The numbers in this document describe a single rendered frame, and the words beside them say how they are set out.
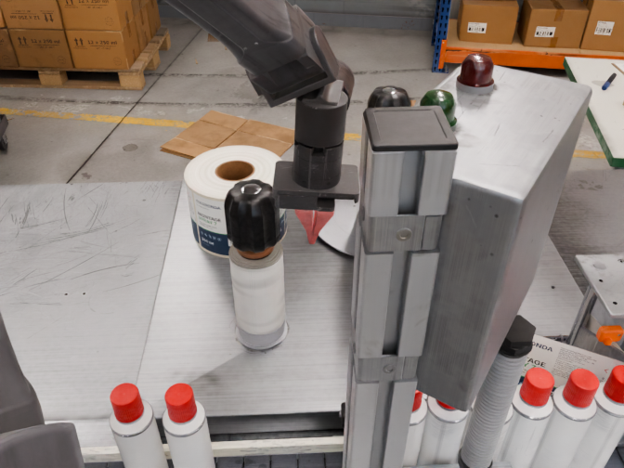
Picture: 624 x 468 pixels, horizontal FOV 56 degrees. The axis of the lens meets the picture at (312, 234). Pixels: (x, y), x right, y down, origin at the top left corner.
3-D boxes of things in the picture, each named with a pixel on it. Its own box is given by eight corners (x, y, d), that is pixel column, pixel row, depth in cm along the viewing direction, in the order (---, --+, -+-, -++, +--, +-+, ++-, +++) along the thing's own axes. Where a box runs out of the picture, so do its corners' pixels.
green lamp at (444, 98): (461, 123, 37) (468, 88, 36) (446, 139, 36) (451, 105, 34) (423, 112, 38) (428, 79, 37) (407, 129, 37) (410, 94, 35)
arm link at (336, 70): (240, 65, 62) (312, 32, 58) (264, 28, 71) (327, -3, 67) (292, 158, 68) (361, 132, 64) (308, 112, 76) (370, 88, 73)
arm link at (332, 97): (292, 96, 62) (345, 102, 61) (303, 70, 67) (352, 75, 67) (290, 152, 66) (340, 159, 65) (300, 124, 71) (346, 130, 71)
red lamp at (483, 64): (498, 84, 42) (504, 52, 40) (486, 97, 40) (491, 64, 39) (462, 75, 43) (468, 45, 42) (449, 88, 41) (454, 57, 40)
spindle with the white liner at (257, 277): (287, 311, 107) (281, 171, 88) (287, 349, 100) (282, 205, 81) (237, 313, 106) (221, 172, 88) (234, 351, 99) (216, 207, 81)
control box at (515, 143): (533, 280, 54) (595, 84, 42) (466, 417, 42) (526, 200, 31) (430, 243, 58) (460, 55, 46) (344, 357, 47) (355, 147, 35)
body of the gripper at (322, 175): (275, 173, 74) (276, 120, 70) (356, 177, 74) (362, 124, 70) (271, 202, 69) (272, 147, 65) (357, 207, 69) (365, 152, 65)
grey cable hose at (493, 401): (485, 448, 64) (529, 312, 51) (494, 480, 61) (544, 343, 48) (452, 450, 63) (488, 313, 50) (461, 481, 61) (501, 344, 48)
